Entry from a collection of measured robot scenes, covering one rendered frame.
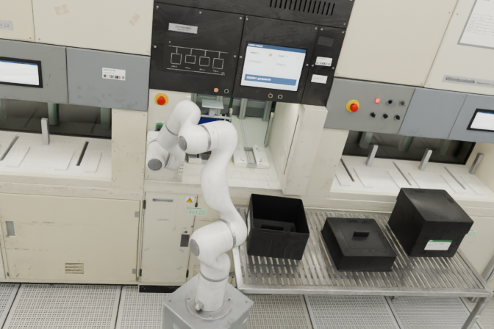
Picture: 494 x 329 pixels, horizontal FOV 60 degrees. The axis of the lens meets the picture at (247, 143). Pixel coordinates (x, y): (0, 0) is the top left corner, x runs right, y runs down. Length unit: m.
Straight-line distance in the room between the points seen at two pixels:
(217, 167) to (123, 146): 0.82
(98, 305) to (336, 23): 2.10
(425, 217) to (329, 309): 1.06
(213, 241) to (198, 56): 0.87
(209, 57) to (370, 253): 1.22
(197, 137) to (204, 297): 0.68
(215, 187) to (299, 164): 0.85
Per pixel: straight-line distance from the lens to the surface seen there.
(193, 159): 2.49
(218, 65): 2.03
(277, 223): 2.34
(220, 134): 1.50
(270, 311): 2.94
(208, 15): 1.96
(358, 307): 3.17
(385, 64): 2.25
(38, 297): 2.98
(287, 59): 2.06
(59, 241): 2.68
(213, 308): 1.86
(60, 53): 2.08
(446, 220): 2.41
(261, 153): 2.65
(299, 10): 2.01
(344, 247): 2.19
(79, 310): 2.88
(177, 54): 2.01
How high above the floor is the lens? 2.23
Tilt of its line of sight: 29 degrees down
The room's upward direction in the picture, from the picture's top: 11 degrees clockwise
